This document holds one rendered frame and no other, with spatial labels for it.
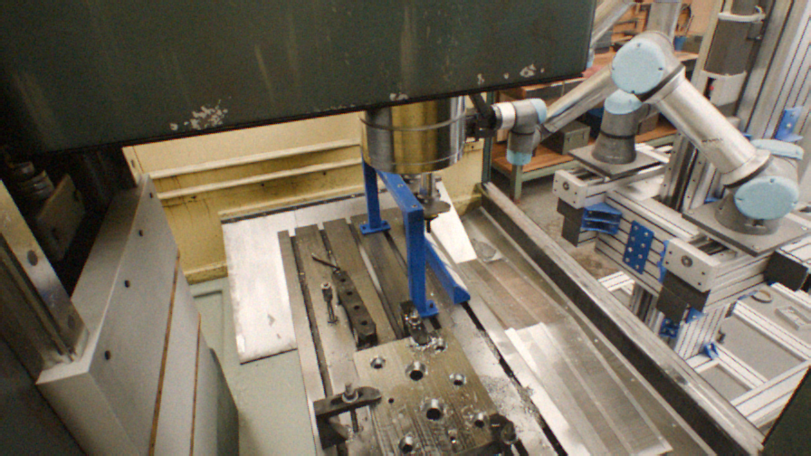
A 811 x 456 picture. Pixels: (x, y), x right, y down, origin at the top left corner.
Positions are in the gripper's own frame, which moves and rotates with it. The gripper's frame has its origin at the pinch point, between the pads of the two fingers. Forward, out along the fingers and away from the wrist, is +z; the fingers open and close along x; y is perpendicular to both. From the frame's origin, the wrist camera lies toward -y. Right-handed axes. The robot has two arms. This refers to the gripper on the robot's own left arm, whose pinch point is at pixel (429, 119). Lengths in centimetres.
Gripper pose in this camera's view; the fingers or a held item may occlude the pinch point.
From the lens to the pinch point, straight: 130.5
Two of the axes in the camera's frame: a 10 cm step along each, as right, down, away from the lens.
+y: 0.3, 8.5, 5.2
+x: -3.2, -4.9, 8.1
